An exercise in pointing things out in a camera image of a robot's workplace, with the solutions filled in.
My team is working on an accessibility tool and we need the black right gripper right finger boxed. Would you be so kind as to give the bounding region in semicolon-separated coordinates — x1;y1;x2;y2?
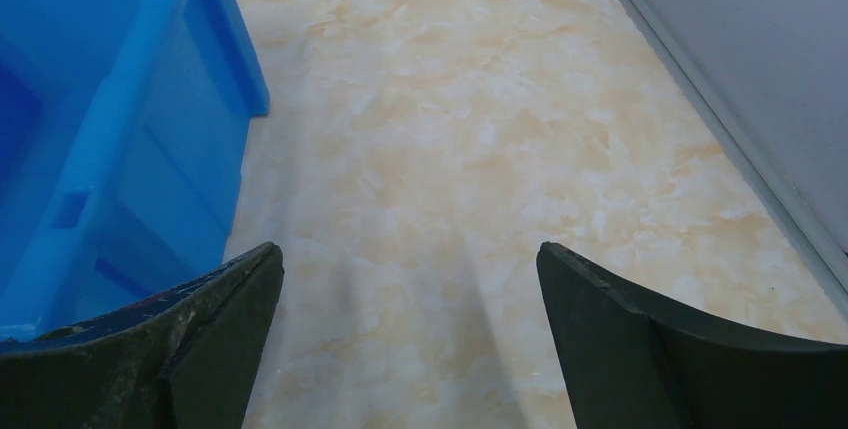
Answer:
536;242;847;428

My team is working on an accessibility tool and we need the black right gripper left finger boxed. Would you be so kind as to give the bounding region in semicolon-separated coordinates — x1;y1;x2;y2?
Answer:
1;242;284;428

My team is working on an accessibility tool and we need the blue plastic compartment bin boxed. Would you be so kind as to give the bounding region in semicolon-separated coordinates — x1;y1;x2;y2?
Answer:
1;0;270;341

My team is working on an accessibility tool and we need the aluminium frame rail right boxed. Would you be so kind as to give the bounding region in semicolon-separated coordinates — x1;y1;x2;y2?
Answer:
619;0;847;311

